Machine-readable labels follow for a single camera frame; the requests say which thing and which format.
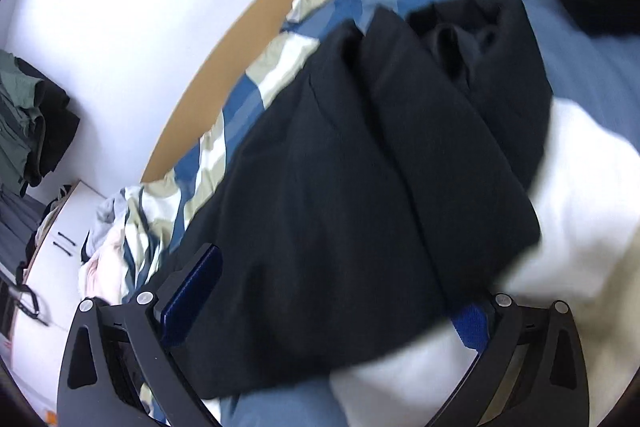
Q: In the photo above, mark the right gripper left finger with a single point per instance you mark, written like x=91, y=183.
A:
x=95, y=388

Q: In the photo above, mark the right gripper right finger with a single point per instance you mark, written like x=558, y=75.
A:
x=531, y=373

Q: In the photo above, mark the black coat with knot buttons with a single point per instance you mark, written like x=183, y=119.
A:
x=382, y=190

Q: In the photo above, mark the grey hanging clothes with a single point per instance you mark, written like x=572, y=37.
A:
x=20, y=218

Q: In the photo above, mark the green and black hanging clothes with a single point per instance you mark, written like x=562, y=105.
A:
x=37, y=125

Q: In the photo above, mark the blue white beige patchwork duvet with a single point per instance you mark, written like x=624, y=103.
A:
x=586, y=197

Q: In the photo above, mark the wooden bed headboard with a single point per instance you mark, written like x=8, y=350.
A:
x=200, y=104

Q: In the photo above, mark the white cabinet with black handles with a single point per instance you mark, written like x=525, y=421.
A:
x=37, y=345

